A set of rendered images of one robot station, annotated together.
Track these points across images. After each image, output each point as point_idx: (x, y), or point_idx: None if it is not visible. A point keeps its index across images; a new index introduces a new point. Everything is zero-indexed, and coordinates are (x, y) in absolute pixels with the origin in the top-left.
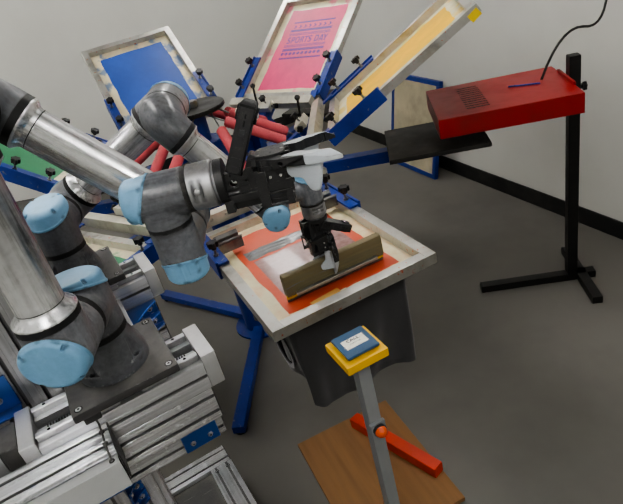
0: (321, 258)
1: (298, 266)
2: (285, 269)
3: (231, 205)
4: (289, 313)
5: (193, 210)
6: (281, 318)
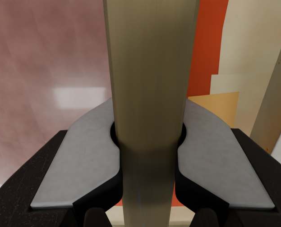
0: (149, 199)
1: None
2: None
3: None
4: (184, 205)
5: None
6: (186, 216)
